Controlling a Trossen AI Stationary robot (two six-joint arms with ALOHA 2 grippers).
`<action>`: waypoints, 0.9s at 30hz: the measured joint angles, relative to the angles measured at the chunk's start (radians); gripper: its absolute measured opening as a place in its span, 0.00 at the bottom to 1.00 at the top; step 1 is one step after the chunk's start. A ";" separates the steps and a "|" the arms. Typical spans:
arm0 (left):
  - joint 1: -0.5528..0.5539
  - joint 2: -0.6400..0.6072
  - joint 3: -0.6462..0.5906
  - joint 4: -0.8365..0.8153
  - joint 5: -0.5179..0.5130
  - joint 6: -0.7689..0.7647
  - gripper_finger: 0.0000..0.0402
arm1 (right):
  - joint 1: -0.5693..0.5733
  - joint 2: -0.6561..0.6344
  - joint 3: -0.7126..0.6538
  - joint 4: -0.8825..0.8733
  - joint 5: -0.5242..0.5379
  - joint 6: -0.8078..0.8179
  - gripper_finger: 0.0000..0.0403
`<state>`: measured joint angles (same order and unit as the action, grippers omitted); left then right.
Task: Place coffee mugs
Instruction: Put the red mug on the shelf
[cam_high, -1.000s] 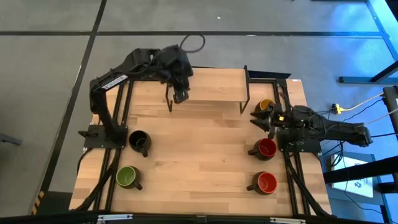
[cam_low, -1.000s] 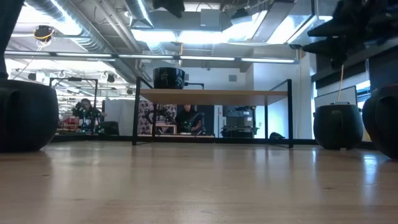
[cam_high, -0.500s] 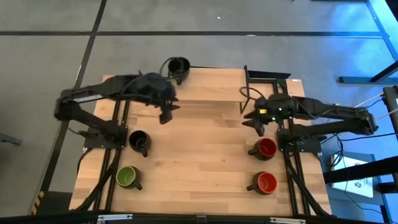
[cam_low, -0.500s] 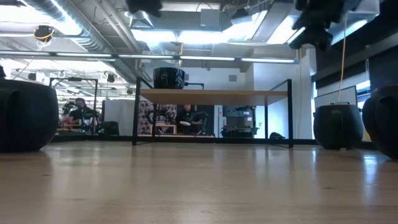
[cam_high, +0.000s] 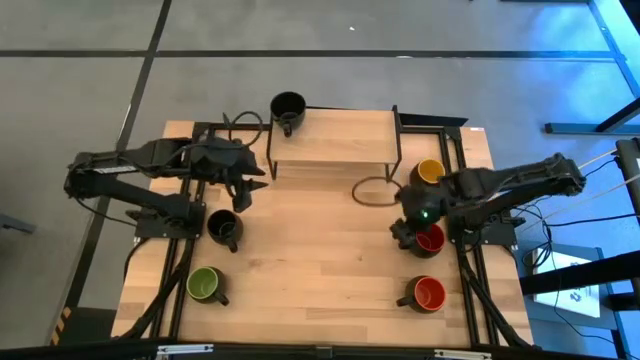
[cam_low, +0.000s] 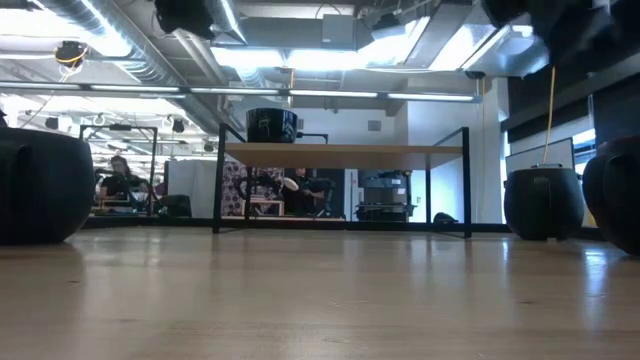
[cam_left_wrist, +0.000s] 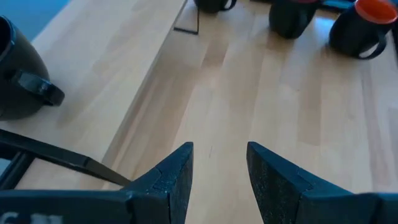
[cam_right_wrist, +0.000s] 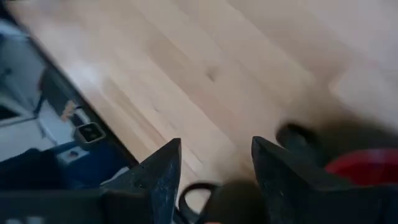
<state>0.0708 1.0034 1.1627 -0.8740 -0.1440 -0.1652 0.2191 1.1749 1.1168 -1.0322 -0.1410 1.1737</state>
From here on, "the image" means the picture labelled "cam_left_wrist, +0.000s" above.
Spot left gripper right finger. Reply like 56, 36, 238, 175
246, 141, 398, 224

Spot black mug red interior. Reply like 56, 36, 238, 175
268, 0, 322, 40

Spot wooden shelf black metal frame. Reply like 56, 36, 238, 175
0, 0, 200, 191

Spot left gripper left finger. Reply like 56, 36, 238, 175
0, 141, 194, 224

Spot black mug orange interior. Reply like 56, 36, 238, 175
328, 0, 398, 60

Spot black mug yellow interior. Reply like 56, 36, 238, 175
193, 0, 238, 14

